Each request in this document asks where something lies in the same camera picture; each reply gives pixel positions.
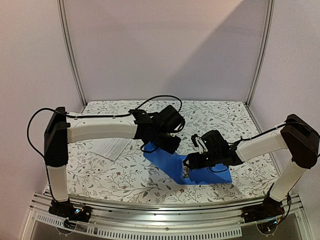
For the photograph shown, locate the white printed paper sheets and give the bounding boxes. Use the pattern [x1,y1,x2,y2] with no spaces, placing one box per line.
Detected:
[90,138,131,161]

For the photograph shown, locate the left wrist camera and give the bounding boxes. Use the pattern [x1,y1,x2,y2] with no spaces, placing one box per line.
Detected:
[158,105,185,133]

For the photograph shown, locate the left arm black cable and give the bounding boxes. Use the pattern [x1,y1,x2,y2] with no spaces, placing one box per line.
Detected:
[26,94,183,198]

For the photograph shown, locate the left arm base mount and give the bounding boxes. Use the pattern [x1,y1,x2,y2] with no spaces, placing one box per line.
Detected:
[48,200,93,230]

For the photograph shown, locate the aluminium front rail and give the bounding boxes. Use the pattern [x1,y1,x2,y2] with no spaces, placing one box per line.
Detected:
[24,192,309,233]

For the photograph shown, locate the floral patterned table mat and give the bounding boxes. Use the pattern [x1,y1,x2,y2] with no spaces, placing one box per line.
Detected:
[66,100,278,204]

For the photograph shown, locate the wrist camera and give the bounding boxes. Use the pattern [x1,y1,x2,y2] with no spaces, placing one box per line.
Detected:
[191,130,230,157]
[158,105,185,133]

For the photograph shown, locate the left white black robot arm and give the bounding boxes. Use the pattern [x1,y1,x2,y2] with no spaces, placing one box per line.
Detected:
[44,105,185,203]

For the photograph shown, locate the perforated white cable tray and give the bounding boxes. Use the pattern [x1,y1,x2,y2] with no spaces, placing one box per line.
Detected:
[29,213,244,240]

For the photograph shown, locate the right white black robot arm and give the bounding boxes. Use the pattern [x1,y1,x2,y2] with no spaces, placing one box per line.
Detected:
[183,114,320,208]

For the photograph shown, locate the blue folder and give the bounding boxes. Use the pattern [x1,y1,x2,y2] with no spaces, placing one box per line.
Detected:
[143,143,232,185]

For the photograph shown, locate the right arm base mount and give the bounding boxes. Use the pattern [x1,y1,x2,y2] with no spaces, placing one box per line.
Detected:
[240,194,292,236]

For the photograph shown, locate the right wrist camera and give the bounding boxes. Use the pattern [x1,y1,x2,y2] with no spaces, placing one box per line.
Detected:
[191,130,230,157]

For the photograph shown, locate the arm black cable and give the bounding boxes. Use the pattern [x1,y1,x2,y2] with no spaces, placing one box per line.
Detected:
[26,94,183,198]
[208,119,301,173]

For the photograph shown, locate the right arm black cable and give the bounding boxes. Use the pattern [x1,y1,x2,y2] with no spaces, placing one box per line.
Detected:
[208,119,301,173]

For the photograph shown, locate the chrome lever arch clip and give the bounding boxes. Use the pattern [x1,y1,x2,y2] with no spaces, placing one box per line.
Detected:
[182,160,190,179]

